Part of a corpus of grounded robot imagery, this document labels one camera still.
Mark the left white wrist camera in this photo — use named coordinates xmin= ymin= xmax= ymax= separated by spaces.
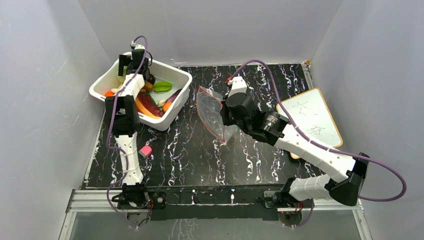
xmin=130 ymin=40 xmax=145 ymax=50

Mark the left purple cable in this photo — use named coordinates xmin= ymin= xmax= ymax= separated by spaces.
xmin=105 ymin=35 xmax=149 ymax=229

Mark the brown toy kiwi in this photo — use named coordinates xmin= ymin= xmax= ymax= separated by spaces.
xmin=142 ymin=81 xmax=154 ymax=93

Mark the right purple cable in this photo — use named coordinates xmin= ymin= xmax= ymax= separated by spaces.
xmin=228 ymin=59 xmax=408 ymax=229

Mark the orange toy carrot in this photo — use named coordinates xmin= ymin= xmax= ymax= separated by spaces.
xmin=104 ymin=91 xmax=115 ymax=97

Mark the small whiteboard wooden frame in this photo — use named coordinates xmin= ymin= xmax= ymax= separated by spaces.
xmin=282 ymin=88 xmax=344 ymax=148

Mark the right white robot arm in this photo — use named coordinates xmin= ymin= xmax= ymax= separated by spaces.
xmin=220 ymin=92 xmax=368 ymax=208

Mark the clear orange-zip bag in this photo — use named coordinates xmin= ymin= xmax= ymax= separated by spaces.
xmin=196 ymin=86 xmax=238 ymax=145

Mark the black marble table mat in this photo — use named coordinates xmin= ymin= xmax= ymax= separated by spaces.
xmin=82 ymin=63 xmax=347 ymax=190

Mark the purple cable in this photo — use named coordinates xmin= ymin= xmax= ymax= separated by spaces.
xmin=228 ymin=59 xmax=408 ymax=229
xmin=105 ymin=35 xmax=149 ymax=229

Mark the purple toy eggplant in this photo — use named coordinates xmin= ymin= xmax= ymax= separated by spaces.
xmin=157 ymin=89 xmax=182 ymax=107

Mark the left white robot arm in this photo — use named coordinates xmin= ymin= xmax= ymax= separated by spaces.
xmin=104 ymin=48 xmax=150 ymax=208

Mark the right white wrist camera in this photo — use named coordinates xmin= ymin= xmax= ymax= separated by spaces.
xmin=226 ymin=76 xmax=248 ymax=97

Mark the dark brown toy fruit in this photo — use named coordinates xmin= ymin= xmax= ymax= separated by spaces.
xmin=147 ymin=74 xmax=156 ymax=85

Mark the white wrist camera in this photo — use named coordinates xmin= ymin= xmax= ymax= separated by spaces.
xmin=130 ymin=40 xmax=145 ymax=50
xmin=226 ymin=76 xmax=248 ymax=97

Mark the pink eraser block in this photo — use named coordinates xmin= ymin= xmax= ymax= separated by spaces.
xmin=138 ymin=145 xmax=153 ymax=158

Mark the orange toy peach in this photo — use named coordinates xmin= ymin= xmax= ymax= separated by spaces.
xmin=162 ymin=101 xmax=172 ymax=113

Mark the green toy starfruit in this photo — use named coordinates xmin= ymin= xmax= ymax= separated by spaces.
xmin=153 ymin=81 xmax=173 ymax=93

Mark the white plastic bin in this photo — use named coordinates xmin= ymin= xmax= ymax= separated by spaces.
xmin=88 ymin=51 xmax=193 ymax=132

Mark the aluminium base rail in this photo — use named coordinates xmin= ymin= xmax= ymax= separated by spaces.
xmin=59 ymin=186 xmax=372 ymax=240

